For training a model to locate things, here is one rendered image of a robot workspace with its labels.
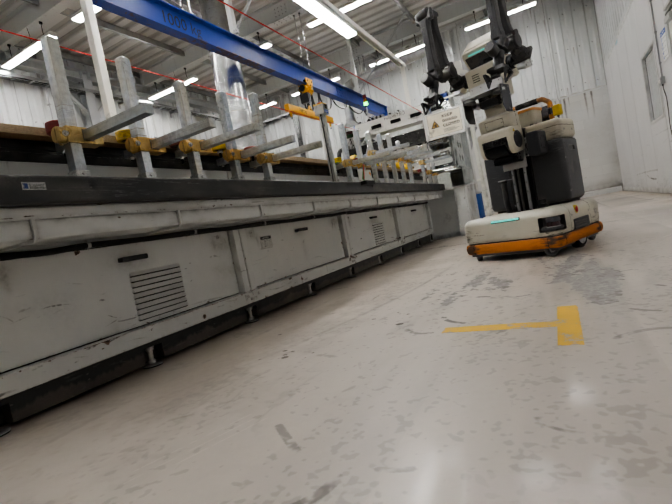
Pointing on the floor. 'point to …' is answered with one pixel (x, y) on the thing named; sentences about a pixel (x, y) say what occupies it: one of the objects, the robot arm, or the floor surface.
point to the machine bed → (165, 278)
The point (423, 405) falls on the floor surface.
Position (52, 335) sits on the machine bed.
